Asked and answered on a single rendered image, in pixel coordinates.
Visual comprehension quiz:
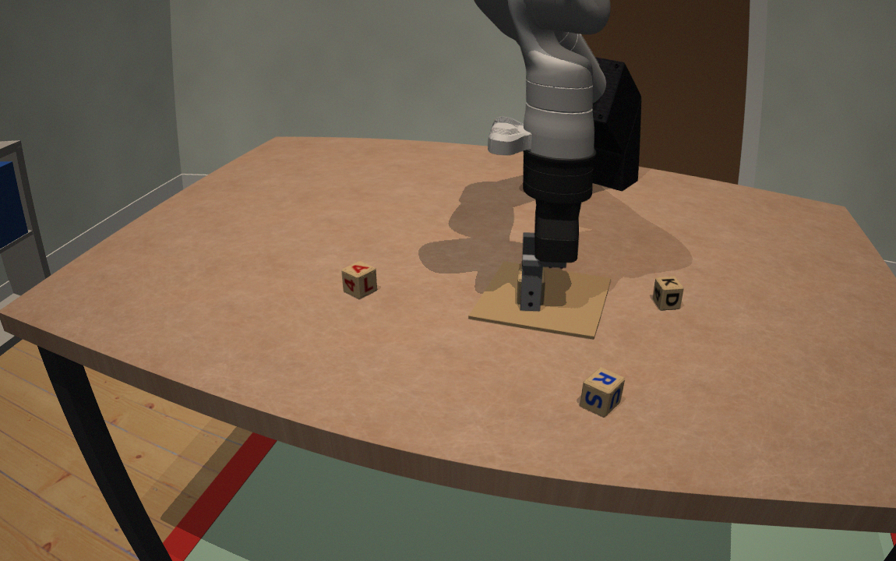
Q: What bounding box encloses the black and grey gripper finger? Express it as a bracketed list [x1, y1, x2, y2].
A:
[522, 232, 535, 262]
[520, 255, 566, 312]

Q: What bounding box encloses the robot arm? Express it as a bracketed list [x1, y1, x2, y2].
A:
[474, 0, 611, 112]

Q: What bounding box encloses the tan flat mat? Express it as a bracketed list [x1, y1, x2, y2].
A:
[468, 261, 611, 340]

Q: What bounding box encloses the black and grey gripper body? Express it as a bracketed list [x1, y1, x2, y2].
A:
[488, 102, 596, 263]

